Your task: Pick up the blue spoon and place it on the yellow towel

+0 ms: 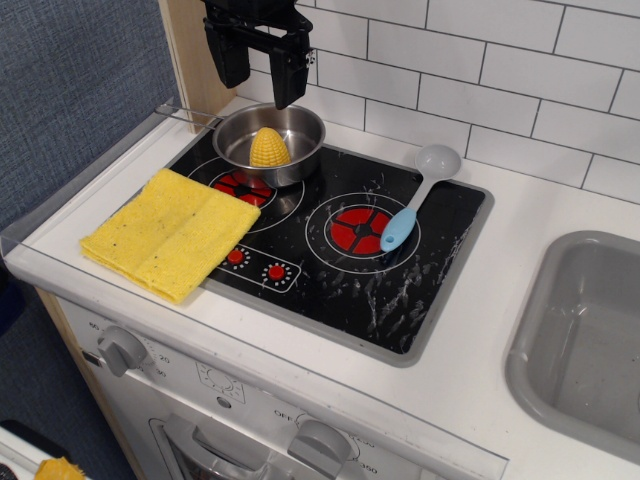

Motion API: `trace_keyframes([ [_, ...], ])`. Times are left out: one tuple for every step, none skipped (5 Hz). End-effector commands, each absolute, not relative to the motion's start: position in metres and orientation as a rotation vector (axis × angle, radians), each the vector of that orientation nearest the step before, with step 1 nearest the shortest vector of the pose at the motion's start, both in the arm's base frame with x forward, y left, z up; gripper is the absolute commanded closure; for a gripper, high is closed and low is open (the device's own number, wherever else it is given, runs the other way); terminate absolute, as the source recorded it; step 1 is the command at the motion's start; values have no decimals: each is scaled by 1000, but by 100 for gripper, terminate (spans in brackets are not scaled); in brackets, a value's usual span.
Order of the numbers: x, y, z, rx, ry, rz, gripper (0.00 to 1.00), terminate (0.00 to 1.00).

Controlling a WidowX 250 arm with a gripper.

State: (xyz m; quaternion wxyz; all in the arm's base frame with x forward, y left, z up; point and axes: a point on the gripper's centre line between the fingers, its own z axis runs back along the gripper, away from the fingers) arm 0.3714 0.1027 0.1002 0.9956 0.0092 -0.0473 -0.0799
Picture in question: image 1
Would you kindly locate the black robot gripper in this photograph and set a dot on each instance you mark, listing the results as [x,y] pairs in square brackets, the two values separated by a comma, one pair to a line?
[234,26]

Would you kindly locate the grey ladle with blue handle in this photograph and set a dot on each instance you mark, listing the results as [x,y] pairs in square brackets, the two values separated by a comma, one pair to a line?
[435,163]

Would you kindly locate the stainless steel pot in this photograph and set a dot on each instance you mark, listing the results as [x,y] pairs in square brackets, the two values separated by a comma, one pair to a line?
[302,131]

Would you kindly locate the yellow toy corn cob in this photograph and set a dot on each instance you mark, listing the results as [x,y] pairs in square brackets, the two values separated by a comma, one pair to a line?
[268,149]

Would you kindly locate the yellow folded cloth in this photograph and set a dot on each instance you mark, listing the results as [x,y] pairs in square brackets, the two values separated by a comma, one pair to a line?
[171,235]

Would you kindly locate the red left stove knob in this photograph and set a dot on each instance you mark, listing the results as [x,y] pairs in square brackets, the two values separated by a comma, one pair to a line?
[236,257]

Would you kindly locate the red stove knob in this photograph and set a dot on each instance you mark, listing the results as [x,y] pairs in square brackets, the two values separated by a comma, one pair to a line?
[276,273]
[236,257]

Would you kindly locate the black toy stovetop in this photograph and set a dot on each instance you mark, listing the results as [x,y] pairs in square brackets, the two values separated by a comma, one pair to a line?
[325,232]

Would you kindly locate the red right stove knob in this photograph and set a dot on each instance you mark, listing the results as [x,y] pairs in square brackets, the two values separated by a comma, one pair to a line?
[276,273]

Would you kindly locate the grey left oven knob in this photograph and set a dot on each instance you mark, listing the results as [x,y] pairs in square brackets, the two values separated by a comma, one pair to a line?
[121,350]

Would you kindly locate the grey oven knob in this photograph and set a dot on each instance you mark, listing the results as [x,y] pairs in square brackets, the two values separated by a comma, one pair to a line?
[320,447]
[121,350]

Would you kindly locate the grey right oven knob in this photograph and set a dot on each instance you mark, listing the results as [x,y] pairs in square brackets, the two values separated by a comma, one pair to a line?
[320,447]

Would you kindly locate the white toy oven door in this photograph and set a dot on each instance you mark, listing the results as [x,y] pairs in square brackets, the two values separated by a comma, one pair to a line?
[213,450]

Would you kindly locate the grey sink basin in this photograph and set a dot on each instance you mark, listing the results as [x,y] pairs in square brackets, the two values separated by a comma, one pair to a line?
[574,362]

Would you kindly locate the yellow object bottom left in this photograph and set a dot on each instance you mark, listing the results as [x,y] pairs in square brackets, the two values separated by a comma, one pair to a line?
[59,469]

